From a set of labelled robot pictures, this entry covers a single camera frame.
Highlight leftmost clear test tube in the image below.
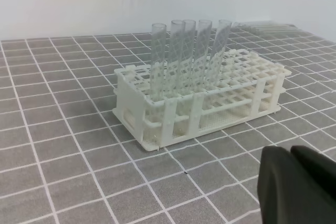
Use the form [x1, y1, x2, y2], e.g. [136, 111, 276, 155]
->
[150, 23, 166, 101]

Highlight white plastic test tube rack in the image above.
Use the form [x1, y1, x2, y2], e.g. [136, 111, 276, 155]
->
[113, 49, 291, 151]

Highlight clear glass test tube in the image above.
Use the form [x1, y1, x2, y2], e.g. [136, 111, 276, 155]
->
[205, 19, 232, 87]

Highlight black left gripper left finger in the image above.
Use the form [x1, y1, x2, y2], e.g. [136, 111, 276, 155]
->
[257, 146, 335, 223]

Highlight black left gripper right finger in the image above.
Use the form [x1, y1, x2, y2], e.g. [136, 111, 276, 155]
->
[290, 145, 335, 205]

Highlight spare clear test tubes pile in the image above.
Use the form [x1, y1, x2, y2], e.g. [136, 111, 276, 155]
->
[233, 21, 301, 35]

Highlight grey grid tablecloth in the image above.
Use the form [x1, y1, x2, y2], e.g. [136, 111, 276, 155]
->
[1, 29, 335, 223]

